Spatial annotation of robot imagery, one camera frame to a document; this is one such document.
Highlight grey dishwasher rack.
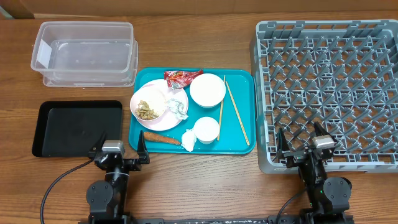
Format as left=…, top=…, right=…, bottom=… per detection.
left=250, top=20, right=397, bottom=174

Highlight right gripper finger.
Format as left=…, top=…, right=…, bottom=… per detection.
left=313, top=121, right=329, bottom=137
left=275, top=128, right=290, bottom=160

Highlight pink plate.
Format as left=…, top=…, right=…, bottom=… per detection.
left=137, top=79, right=189, bottom=131

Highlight red snack wrapper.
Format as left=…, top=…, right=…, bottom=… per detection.
left=164, top=70, right=203, bottom=90

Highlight foil ball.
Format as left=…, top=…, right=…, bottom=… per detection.
left=167, top=98, right=188, bottom=120

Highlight white tissue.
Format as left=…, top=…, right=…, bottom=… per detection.
left=181, top=129, right=197, bottom=152

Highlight black tray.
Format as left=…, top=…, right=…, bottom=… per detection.
left=32, top=100, right=123, bottom=157

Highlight orange carrot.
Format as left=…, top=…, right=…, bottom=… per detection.
left=144, top=131, right=181, bottom=145

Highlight white bowl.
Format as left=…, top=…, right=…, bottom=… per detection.
left=190, top=73, right=226, bottom=108

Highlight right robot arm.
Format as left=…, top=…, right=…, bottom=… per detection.
left=268, top=122, right=354, bottom=223

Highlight white cup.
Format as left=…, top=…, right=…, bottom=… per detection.
left=193, top=117, right=220, bottom=144

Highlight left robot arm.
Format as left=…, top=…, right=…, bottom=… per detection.
left=86, top=132, right=150, bottom=224

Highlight clear plastic bin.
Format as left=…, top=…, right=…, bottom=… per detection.
left=30, top=21, right=138, bottom=87

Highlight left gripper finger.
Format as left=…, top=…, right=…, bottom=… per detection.
left=137, top=130, right=149, bottom=159
left=89, top=132, right=106, bottom=152

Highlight pink bowl with food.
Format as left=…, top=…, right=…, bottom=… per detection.
left=129, top=86, right=166, bottom=121

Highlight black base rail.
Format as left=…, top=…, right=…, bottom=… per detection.
left=130, top=215, right=312, bottom=224

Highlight teal serving tray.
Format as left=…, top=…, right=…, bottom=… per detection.
left=129, top=67, right=256, bottom=155

